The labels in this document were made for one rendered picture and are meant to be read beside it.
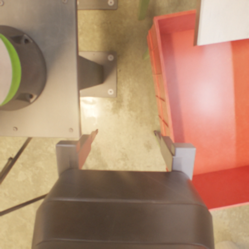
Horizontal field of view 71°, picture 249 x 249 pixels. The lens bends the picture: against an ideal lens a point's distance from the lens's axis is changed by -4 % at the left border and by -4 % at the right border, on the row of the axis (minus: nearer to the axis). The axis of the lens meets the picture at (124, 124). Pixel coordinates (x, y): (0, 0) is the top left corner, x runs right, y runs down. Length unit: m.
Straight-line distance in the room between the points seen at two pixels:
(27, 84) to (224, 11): 0.40
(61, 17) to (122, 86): 0.94
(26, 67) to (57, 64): 0.06
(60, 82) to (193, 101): 0.54
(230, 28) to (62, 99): 0.38
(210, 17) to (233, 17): 0.05
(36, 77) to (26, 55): 0.04
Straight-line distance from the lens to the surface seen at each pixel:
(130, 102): 1.27
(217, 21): 0.47
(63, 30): 0.36
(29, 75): 0.34
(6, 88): 0.29
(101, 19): 1.32
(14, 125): 0.41
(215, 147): 0.85
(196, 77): 0.76
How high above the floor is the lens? 1.25
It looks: 75 degrees down
